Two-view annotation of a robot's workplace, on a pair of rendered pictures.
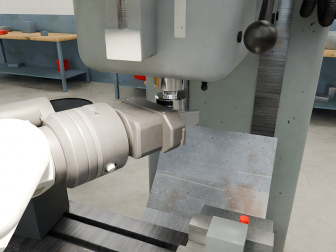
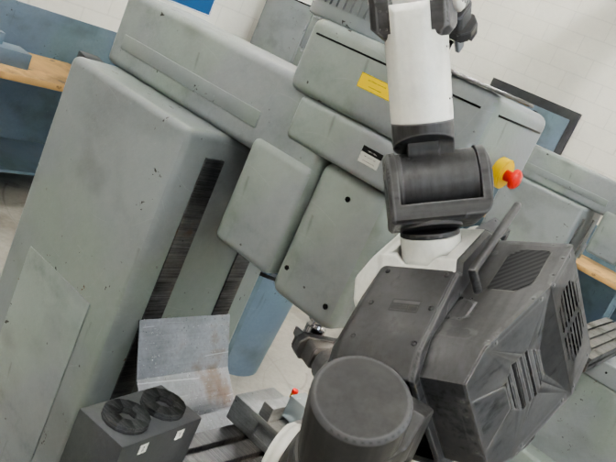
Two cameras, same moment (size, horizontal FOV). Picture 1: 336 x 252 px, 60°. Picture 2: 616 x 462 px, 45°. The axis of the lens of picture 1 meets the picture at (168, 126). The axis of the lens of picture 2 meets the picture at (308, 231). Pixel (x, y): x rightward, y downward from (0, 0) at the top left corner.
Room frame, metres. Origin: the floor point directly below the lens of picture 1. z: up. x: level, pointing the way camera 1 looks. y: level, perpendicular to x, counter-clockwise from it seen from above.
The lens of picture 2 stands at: (0.16, 1.55, 1.87)
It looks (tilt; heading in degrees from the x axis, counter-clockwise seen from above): 14 degrees down; 283
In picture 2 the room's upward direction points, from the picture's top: 24 degrees clockwise
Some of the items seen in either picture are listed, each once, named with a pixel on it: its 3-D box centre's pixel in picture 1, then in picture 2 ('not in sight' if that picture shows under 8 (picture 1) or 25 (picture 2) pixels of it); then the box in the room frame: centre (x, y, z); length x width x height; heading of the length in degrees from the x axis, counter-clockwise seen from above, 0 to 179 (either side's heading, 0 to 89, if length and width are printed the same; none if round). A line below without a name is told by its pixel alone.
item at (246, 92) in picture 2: not in sight; (239, 85); (0.88, -0.19, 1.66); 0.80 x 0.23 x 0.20; 158
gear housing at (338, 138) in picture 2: not in sight; (379, 152); (0.45, -0.02, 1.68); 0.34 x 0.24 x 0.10; 158
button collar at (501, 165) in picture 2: not in sight; (501, 172); (0.20, 0.08, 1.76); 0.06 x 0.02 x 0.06; 68
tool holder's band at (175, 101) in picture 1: (170, 97); (315, 327); (0.41, 0.00, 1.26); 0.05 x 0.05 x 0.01
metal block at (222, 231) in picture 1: (226, 243); (301, 410); (0.37, -0.10, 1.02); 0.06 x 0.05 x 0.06; 69
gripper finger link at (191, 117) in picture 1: (185, 121); not in sight; (0.39, -0.03, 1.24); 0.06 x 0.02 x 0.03; 133
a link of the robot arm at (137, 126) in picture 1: (120, 133); (325, 360); (0.35, 0.06, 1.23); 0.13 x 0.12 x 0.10; 43
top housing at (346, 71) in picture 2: not in sight; (414, 101); (0.43, -0.01, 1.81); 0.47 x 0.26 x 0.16; 158
